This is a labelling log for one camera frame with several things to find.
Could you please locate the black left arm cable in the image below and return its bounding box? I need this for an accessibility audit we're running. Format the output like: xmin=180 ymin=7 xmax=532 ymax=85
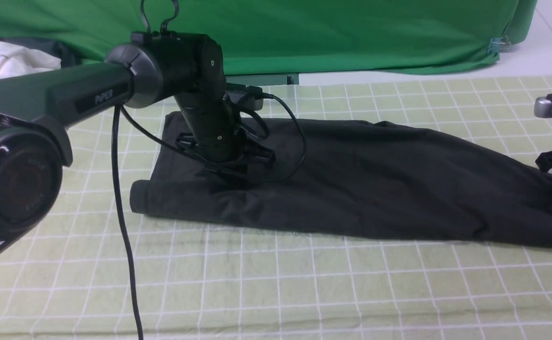
xmin=111 ymin=0 xmax=307 ymax=340

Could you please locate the crumpled white shirt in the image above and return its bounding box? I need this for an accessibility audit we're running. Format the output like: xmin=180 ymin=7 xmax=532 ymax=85
xmin=0 ymin=42 xmax=61 ymax=79

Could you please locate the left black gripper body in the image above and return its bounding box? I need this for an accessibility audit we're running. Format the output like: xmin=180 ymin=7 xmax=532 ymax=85
xmin=174 ymin=91 xmax=276 ymax=182

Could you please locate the blue binder clip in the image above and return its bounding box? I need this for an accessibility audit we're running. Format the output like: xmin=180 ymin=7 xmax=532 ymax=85
xmin=486 ymin=36 xmax=512 ymax=55

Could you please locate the dark gray long-sleeved shirt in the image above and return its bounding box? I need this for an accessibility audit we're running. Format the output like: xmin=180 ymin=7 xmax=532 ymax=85
xmin=129 ymin=119 xmax=552 ymax=249

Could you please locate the green checkered table mat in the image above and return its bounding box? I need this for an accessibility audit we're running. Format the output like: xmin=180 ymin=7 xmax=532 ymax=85
xmin=0 ymin=76 xmax=552 ymax=340

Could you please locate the green backdrop cloth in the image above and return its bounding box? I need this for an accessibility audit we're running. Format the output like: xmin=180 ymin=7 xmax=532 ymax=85
xmin=0 ymin=0 xmax=536 ymax=75

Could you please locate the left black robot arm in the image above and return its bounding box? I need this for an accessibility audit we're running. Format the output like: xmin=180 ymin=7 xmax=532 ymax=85
xmin=0 ymin=29 xmax=275 ymax=253

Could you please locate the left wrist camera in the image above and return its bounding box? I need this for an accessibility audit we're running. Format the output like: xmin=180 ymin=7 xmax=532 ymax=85
xmin=225 ymin=83 xmax=264 ymax=111

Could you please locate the dark green metal rail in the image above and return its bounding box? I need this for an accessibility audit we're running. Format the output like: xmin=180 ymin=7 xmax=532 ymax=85
xmin=226 ymin=73 xmax=299 ymax=87

